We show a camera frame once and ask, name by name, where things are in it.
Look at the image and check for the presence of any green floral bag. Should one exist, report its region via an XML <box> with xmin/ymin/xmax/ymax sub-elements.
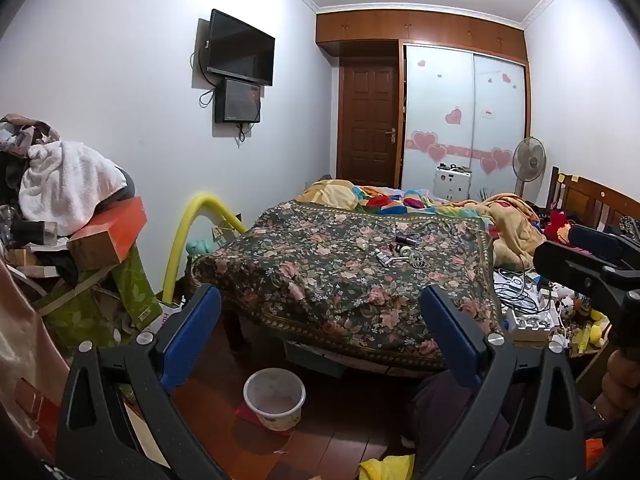
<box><xmin>37</xmin><ymin>247</ymin><xmax>163</xmax><ymax>346</ymax></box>

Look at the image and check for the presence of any red paper mat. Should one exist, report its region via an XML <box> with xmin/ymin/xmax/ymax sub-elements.
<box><xmin>235</xmin><ymin>400</ymin><xmax>296</xmax><ymax>436</ymax></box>

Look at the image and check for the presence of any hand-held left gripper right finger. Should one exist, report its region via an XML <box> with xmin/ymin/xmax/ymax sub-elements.
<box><xmin>419</xmin><ymin>285</ymin><xmax>598</xmax><ymax>480</ymax></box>

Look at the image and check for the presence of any wall-mounted black television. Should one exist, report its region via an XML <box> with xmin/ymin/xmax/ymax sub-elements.
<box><xmin>206</xmin><ymin>9</ymin><xmax>276</xmax><ymax>87</ymax></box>

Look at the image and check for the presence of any white towel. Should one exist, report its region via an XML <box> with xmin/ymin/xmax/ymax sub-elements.
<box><xmin>19</xmin><ymin>141</ymin><xmax>128</xmax><ymax>236</ymax></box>

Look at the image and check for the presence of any brown wooden door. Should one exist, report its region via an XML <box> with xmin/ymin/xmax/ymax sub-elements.
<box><xmin>339</xmin><ymin>57</ymin><xmax>401</xmax><ymax>187</ymax></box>

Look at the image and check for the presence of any black cable bundle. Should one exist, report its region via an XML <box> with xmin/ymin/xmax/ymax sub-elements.
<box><xmin>495</xmin><ymin>270</ymin><xmax>538</xmax><ymax>311</ymax></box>

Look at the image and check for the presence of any wooden overhead cabinet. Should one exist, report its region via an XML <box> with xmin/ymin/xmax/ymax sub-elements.
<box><xmin>316</xmin><ymin>9</ymin><xmax>529</xmax><ymax>63</ymax></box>

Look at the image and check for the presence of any white power strip box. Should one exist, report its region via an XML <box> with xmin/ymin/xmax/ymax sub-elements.
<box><xmin>505</xmin><ymin>305</ymin><xmax>556</xmax><ymax>343</ymax></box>

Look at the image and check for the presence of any yellow foam tube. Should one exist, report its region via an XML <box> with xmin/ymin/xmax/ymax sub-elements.
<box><xmin>164</xmin><ymin>192</ymin><xmax>248</xmax><ymax>306</ymax></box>

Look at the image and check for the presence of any wooden headboard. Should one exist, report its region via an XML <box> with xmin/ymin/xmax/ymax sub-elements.
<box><xmin>547</xmin><ymin>166</ymin><xmax>640</xmax><ymax>241</ymax></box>

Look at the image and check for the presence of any sliding wardrobe with heart stickers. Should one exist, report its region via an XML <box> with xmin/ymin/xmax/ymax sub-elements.
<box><xmin>400</xmin><ymin>40</ymin><xmax>529</xmax><ymax>196</ymax></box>

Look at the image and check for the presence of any yellow fleece blanket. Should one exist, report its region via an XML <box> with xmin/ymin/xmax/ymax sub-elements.
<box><xmin>480</xmin><ymin>192</ymin><xmax>546</xmax><ymax>271</ymax></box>

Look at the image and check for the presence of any white plastic bucket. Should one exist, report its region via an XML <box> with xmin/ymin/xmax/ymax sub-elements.
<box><xmin>243</xmin><ymin>368</ymin><xmax>307</xmax><ymax>432</ymax></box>

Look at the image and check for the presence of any colourful patchwork quilt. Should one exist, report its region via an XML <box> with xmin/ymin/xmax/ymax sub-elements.
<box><xmin>297</xmin><ymin>179</ymin><xmax>496</xmax><ymax>221</ymax></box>

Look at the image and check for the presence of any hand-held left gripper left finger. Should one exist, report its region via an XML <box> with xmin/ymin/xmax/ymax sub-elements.
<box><xmin>54</xmin><ymin>284</ymin><xmax>231</xmax><ymax>480</ymax></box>

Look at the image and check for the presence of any pink cloth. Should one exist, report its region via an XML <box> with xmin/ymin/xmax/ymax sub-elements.
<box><xmin>0</xmin><ymin>260</ymin><xmax>71</xmax><ymax>461</ymax></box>

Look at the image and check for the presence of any person's right hand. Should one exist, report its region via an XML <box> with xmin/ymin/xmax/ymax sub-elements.
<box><xmin>602</xmin><ymin>347</ymin><xmax>640</xmax><ymax>421</ymax></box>

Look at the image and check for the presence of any white box appliance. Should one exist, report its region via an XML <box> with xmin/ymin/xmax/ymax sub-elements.
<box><xmin>433</xmin><ymin>164</ymin><xmax>472</xmax><ymax>202</ymax></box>

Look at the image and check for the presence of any red plush toy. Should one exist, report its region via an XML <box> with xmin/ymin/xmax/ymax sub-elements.
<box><xmin>544</xmin><ymin>210</ymin><xmax>573</xmax><ymax>243</ymax></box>

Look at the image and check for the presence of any standing fan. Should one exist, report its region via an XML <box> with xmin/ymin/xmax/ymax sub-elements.
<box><xmin>512</xmin><ymin>136</ymin><xmax>547</xmax><ymax>196</ymax></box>

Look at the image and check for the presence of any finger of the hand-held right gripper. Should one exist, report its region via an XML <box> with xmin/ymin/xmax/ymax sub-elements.
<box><xmin>533</xmin><ymin>241</ymin><xmax>608</xmax><ymax>291</ymax></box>
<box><xmin>570</xmin><ymin>224</ymin><xmax>633</xmax><ymax>263</ymax></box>

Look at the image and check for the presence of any orange box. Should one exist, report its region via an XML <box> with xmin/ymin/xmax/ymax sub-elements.
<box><xmin>66</xmin><ymin>196</ymin><xmax>149</xmax><ymax>271</ymax></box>

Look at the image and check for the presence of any red box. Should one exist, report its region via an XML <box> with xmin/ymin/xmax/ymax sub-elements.
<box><xmin>15</xmin><ymin>377</ymin><xmax>63</xmax><ymax>453</ymax></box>

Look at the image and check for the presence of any yellow cloth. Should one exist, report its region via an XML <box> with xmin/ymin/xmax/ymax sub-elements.
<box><xmin>359</xmin><ymin>455</ymin><xmax>417</xmax><ymax>480</ymax></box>

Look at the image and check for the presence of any floral blanket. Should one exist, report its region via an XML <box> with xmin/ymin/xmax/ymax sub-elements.
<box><xmin>190</xmin><ymin>200</ymin><xmax>503</xmax><ymax>368</ymax></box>

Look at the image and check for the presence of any patterned cloth pile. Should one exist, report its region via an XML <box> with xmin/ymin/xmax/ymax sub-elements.
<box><xmin>0</xmin><ymin>114</ymin><xmax>61</xmax><ymax>161</ymax></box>

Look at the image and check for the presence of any small black monitor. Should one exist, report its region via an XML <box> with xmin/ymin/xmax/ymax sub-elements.
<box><xmin>215</xmin><ymin>77</ymin><xmax>262</xmax><ymax>125</ymax></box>

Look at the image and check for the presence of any yellow toy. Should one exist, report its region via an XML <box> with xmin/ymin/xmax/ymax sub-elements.
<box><xmin>577</xmin><ymin>310</ymin><xmax>608</xmax><ymax>356</ymax></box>

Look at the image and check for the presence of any black cylindrical jar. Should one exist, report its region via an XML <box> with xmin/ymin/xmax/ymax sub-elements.
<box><xmin>10</xmin><ymin>217</ymin><xmax>61</xmax><ymax>248</ymax></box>

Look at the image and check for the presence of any white cardboard box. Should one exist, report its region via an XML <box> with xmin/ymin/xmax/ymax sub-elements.
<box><xmin>142</xmin><ymin>302</ymin><xmax>188</xmax><ymax>336</ymax></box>

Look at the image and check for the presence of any person's dark trouser leg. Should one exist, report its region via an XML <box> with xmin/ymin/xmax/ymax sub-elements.
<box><xmin>402</xmin><ymin>372</ymin><xmax>511</xmax><ymax>480</ymax></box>

